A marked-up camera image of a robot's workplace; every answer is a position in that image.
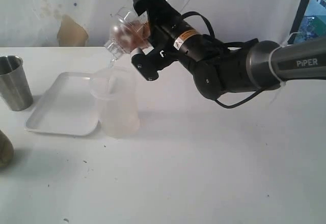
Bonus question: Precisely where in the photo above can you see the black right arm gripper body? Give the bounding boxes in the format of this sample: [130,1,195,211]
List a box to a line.
[145,0,183,56]

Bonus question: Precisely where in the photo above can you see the clear dome lid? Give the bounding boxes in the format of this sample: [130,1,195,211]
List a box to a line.
[104,7,150,61]

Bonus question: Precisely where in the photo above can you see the translucent plastic cup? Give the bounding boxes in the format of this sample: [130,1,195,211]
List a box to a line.
[90,67,140,138]

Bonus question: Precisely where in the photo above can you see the stainless steel cup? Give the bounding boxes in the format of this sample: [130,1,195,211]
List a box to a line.
[1,55,34,111]

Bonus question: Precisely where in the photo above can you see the brown wooden bowl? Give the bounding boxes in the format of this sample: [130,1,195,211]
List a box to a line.
[0,131,14,167]

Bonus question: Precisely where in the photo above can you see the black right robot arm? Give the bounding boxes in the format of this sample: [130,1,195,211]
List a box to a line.
[131,0,325,101]

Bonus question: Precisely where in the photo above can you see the white rectangular tray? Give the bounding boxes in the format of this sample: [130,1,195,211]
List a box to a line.
[24,72,98,136]

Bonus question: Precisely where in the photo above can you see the green container outside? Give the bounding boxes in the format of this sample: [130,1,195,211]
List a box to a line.
[307,15,325,38]

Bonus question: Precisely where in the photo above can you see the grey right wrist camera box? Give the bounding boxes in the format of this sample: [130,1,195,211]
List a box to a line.
[130,48,177,81]

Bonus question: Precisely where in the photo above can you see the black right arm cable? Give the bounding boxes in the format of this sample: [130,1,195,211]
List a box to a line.
[182,11,270,109]

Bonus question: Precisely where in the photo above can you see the black metal frame post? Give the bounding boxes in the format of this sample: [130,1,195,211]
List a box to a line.
[288,0,310,44]

